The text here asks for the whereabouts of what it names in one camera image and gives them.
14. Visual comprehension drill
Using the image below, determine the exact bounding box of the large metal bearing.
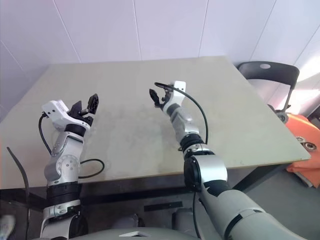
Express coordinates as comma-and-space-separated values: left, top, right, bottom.
301, 141, 317, 153

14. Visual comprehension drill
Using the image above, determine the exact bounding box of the black plastic chair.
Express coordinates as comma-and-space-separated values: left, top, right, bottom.
236, 61, 300, 124

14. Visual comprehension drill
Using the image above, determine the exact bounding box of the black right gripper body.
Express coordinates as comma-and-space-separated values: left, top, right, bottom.
158, 99, 171, 111

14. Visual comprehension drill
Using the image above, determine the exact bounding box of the black metal table frame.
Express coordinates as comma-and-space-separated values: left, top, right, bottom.
0, 163, 285, 210

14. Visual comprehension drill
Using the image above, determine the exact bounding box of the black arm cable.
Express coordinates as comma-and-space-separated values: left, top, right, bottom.
154, 81, 210, 151
38, 111, 105, 180

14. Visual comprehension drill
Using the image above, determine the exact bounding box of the orange object with wheels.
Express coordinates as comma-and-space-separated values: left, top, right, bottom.
284, 113, 320, 189

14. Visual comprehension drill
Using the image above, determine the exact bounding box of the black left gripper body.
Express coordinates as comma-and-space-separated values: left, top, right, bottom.
69, 110, 96, 127

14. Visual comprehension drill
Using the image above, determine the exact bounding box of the dark metal window frame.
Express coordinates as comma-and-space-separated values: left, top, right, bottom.
306, 98, 320, 119

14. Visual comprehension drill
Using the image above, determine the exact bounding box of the large grey rounded shape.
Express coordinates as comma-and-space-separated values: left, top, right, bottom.
172, 206, 201, 230

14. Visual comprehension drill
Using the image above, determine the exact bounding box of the grey robot torso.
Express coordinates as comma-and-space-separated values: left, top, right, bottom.
81, 225, 227, 240

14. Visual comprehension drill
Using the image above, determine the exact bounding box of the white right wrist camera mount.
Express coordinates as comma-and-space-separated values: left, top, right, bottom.
161, 80, 187, 114

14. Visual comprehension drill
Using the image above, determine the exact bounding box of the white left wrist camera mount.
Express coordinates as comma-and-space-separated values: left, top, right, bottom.
41, 99, 91, 132

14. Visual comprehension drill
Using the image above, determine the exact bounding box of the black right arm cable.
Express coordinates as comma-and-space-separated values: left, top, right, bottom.
154, 81, 210, 151

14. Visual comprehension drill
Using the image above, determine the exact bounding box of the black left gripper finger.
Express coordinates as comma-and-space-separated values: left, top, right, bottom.
87, 93, 100, 116
70, 100, 84, 117

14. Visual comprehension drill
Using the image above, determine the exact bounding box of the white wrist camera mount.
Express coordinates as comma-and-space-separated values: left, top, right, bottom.
41, 99, 91, 132
161, 80, 187, 114

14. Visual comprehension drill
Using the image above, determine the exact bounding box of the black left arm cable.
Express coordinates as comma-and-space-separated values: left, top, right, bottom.
38, 111, 105, 180

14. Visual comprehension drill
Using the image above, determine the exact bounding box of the black flat floor strip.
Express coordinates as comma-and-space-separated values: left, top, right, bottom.
143, 200, 184, 214

